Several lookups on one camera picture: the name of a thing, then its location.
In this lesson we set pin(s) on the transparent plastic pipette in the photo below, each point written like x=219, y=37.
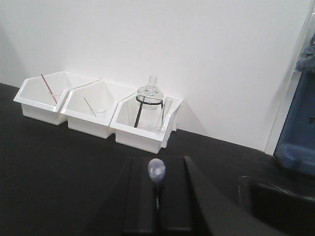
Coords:
x=156, y=171

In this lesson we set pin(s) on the red glass stirring rod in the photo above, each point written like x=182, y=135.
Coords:
x=49, y=89

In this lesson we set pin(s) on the small beaker in bin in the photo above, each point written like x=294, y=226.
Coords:
x=99, y=112
x=56, y=95

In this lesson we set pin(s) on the white storage bin left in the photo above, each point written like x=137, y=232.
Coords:
x=36, y=101

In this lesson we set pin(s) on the small beaker in middle bin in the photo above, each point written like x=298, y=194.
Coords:
x=99, y=112

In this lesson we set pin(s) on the black wire flask stand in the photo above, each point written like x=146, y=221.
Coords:
x=140, y=110

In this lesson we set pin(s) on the blue lab machine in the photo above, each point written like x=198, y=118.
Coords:
x=295, y=149

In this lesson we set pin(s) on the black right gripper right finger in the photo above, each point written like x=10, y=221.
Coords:
x=192, y=206

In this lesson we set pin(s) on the white storage bin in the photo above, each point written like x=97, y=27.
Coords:
x=100, y=94
x=145, y=135
x=36, y=101

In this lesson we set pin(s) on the clear glass test tube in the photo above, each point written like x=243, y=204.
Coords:
x=161, y=120

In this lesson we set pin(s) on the white storage bin right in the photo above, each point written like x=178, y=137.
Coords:
x=145, y=135

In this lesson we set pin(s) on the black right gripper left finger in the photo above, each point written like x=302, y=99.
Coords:
x=130, y=208

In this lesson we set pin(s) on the white storage bin middle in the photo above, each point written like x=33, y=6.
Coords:
x=100, y=94

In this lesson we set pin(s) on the green glass stirring rod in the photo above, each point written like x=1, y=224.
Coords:
x=91, y=109

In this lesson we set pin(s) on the small beaker in left bin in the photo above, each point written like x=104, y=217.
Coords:
x=56, y=95

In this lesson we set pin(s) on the clear glass round flask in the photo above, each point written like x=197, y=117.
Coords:
x=150, y=93

